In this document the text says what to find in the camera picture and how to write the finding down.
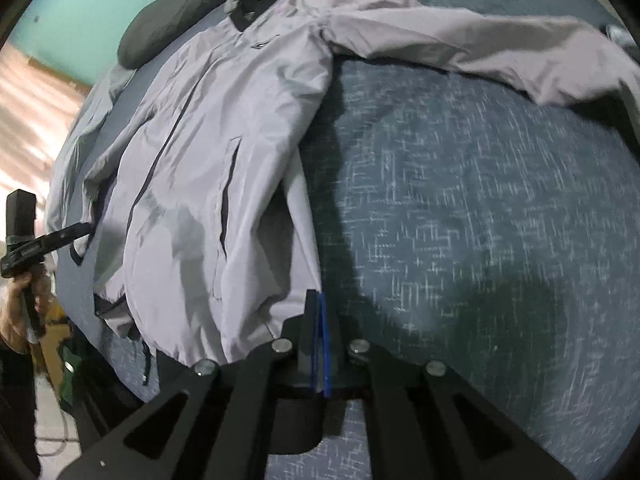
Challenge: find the person's left hand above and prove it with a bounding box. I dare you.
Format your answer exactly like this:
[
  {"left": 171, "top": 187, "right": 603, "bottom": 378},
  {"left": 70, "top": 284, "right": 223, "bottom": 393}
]
[{"left": 0, "top": 260, "right": 53, "bottom": 356}]

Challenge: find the dark grey long pillow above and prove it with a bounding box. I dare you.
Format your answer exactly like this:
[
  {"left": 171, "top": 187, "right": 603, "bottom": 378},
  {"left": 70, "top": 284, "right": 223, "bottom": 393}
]
[{"left": 117, "top": 0, "right": 251, "bottom": 70}]

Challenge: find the light blue-grey blanket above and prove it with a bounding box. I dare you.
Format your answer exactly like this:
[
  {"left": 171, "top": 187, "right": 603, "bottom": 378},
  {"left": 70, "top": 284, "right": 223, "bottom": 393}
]
[{"left": 45, "top": 67, "right": 136, "bottom": 231}]

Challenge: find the lilac grey jacket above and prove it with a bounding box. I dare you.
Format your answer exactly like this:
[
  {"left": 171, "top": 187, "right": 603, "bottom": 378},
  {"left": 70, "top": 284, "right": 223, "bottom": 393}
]
[{"left": 75, "top": 0, "right": 640, "bottom": 367}]

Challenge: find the pink curtain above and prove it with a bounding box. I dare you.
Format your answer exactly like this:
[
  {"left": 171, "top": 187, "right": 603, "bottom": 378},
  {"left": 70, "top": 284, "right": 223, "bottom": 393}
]
[{"left": 0, "top": 42, "right": 93, "bottom": 186}]

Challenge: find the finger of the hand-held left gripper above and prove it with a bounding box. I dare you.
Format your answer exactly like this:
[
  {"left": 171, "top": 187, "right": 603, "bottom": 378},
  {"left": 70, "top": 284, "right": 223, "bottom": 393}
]
[{"left": 44, "top": 221, "right": 94, "bottom": 252}]

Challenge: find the person's left forearm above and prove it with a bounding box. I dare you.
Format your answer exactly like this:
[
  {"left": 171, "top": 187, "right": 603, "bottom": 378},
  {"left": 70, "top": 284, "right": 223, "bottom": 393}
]
[{"left": 0, "top": 347, "right": 43, "bottom": 478}]

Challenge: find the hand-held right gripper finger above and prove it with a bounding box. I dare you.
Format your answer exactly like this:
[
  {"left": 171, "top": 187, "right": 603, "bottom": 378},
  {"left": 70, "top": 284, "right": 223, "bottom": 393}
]
[
  {"left": 319, "top": 292, "right": 576, "bottom": 480},
  {"left": 55, "top": 289, "right": 321, "bottom": 480}
]

